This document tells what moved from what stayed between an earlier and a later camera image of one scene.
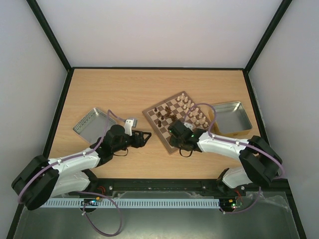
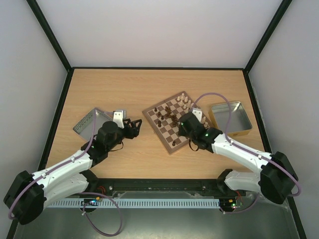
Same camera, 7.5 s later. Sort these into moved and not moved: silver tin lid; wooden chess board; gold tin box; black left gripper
Moved: black left gripper
Not moved: silver tin lid; gold tin box; wooden chess board
